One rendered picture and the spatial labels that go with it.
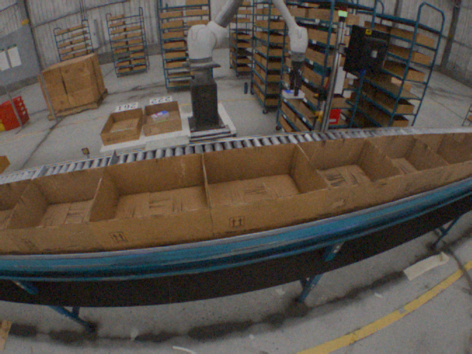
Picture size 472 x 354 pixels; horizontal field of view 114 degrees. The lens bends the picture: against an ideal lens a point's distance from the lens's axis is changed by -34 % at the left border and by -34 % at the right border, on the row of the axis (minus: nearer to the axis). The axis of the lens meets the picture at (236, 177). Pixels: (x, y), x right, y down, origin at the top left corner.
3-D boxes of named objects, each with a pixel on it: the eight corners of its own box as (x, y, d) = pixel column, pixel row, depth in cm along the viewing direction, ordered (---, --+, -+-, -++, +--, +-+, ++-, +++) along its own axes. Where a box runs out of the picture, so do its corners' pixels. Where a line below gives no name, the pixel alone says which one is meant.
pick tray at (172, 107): (178, 110, 191) (177, 100, 185) (182, 130, 163) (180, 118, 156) (147, 116, 185) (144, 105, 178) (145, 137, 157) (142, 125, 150)
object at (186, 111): (220, 104, 208) (220, 101, 206) (237, 133, 165) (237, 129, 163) (114, 121, 188) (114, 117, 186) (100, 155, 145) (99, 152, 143)
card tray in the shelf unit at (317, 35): (307, 38, 193) (307, 28, 187) (333, 41, 197) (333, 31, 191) (328, 44, 163) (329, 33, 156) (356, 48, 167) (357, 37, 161)
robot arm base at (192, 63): (180, 64, 147) (179, 57, 143) (210, 60, 153) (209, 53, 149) (185, 69, 134) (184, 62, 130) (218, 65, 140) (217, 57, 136)
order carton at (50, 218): (119, 196, 93) (106, 165, 82) (107, 253, 71) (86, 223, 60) (48, 204, 87) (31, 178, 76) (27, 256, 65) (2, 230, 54)
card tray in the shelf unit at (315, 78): (303, 74, 220) (304, 66, 213) (328, 76, 223) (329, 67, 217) (319, 87, 189) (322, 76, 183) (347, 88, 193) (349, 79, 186)
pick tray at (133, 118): (144, 117, 183) (142, 107, 176) (139, 140, 154) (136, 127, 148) (113, 123, 178) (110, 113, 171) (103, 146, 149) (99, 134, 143)
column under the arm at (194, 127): (187, 117, 179) (182, 79, 158) (218, 113, 184) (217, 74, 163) (189, 132, 160) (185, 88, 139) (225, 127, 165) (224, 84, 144)
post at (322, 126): (324, 138, 173) (346, 22, 116) (327, 140, 169) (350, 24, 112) (312, 138, 171) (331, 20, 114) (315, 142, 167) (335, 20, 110)
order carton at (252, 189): (290, 173, 104) (296, 142, 94) (317, 221, 82) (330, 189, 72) (205, 185, 99) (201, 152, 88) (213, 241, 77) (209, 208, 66)
